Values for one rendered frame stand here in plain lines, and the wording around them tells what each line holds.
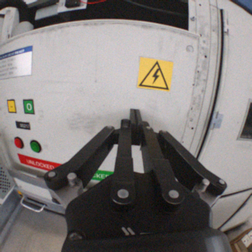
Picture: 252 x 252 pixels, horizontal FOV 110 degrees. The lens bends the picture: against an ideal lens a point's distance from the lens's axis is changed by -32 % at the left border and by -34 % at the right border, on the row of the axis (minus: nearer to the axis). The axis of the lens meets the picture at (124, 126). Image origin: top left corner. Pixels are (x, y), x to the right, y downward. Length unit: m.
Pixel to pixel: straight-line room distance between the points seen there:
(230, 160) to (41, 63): 0.67
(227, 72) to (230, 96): 0.07
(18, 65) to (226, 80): 0.52
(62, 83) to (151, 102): 0.16
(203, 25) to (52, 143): 0.50
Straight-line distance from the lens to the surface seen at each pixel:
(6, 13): 0.63
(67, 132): 0.27
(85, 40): 0.23
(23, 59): 0.30
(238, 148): 0.59
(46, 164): 0.35
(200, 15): 0.45
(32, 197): 0.53
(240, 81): 0.48
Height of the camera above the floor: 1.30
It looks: 23 degrees down
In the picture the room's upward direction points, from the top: 5 degrees clockwise
